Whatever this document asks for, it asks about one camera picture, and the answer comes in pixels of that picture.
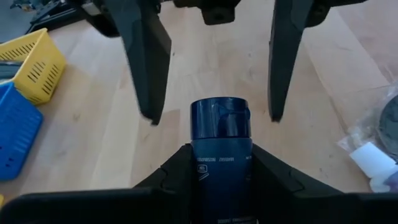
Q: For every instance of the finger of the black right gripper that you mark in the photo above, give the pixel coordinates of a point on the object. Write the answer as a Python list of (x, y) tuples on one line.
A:
[(149, 56), (286, 46)]

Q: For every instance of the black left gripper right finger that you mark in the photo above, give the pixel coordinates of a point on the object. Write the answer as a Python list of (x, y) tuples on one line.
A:
[(273, 180)]

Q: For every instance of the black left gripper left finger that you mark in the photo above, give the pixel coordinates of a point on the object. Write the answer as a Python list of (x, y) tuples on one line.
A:
[(174, 174)]

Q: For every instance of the dark blue bottle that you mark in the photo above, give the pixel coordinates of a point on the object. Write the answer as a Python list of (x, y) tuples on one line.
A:
[(220, 174)]

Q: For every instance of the white toothpaste tube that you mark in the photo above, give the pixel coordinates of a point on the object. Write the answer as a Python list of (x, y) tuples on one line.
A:
[(370, 158)]

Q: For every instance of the yellow plastic basket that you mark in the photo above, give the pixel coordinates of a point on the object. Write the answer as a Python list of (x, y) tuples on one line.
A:
[(40, 71)]

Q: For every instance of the clear bag with black item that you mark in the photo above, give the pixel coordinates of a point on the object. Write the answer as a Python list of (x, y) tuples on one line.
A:
[(388, 124)]

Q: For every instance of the blue plastic basket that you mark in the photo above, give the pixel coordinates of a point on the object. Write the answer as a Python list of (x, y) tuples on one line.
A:
[(18, 130)]

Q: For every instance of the black table frame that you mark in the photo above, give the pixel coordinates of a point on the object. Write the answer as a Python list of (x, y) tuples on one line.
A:
[(53, 15)]

